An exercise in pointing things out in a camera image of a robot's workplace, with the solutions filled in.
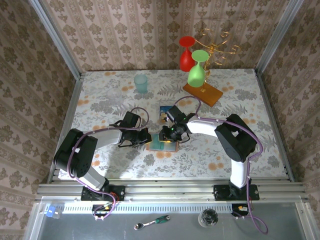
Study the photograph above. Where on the teal green credit card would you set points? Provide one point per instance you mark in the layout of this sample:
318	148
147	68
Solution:
156	143

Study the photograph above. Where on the brown leather card holder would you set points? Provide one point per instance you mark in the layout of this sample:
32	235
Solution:
173	147

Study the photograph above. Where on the gold credit card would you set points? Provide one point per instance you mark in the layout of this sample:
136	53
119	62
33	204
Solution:
163	120

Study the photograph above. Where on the blue credit card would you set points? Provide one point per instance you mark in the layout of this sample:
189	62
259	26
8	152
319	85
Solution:
163	110

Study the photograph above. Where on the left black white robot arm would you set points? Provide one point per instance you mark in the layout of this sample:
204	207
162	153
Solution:
75	155

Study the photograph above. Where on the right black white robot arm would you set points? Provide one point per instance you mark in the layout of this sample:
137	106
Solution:
235	140

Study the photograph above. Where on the floral patterned tablecloth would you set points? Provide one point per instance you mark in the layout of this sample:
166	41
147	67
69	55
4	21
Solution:
200	170

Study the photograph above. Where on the clear glass cup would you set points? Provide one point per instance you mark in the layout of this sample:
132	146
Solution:
114	96

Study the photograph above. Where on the teal frosted tumbler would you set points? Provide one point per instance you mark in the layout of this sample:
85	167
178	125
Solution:
140	85

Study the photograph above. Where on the green plastic wine glass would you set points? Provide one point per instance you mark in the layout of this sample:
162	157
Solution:
196	77

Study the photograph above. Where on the red plastic wine glass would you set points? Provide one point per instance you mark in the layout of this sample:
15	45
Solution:
186	62

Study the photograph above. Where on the black connector board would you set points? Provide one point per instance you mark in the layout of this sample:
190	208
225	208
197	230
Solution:
102	207
237	210

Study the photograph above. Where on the glass jar of screws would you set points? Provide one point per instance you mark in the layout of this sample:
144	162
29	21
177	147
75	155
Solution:
208	218

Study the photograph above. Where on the grey metal work shelf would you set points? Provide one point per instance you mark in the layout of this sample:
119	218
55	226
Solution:
75	230

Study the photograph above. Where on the blue plastic connector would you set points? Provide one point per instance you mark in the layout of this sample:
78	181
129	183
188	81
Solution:
50	212

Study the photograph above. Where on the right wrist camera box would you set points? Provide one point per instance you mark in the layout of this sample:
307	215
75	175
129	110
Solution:
175	114

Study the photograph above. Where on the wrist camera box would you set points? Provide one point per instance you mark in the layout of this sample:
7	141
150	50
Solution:
132	120
175	114

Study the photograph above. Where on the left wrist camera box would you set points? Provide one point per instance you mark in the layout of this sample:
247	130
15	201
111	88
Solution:
132	120

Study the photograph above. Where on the aluminium cross rail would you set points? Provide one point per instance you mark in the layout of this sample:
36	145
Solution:
162	190

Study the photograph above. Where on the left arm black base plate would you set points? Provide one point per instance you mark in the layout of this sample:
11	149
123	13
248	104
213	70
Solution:
120	192

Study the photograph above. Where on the aluminium table side rail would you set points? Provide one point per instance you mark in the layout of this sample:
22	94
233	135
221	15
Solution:
266	100
74	100

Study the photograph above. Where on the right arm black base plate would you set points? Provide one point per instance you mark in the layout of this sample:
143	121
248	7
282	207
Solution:
220	193

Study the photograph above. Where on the aluminium frame post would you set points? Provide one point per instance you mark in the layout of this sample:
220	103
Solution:
278	37
57	37

